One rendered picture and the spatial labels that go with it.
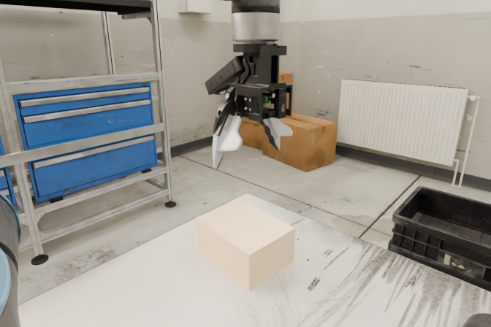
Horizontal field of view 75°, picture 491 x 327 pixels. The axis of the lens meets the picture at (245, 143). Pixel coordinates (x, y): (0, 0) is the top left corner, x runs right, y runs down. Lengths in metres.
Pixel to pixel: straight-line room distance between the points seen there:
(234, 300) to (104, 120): 1.55
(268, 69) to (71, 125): 1.55
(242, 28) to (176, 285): 0.45
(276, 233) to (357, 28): 2.79
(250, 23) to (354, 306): 0.48
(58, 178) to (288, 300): 1.57
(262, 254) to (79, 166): 1.53
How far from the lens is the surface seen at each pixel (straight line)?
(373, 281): 0.67
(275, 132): 0.60
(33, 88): 1.83
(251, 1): 0.50
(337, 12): 3.36
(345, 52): 3.29
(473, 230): 1.40
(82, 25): 2.85
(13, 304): 0.37
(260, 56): 0.50
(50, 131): 1.90
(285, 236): 0.62
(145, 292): 0.63
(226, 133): 0.52
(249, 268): 0.58
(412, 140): 3.04
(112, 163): 2.06
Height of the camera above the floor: 1.11
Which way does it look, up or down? 18 degrees down
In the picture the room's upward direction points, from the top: straight up
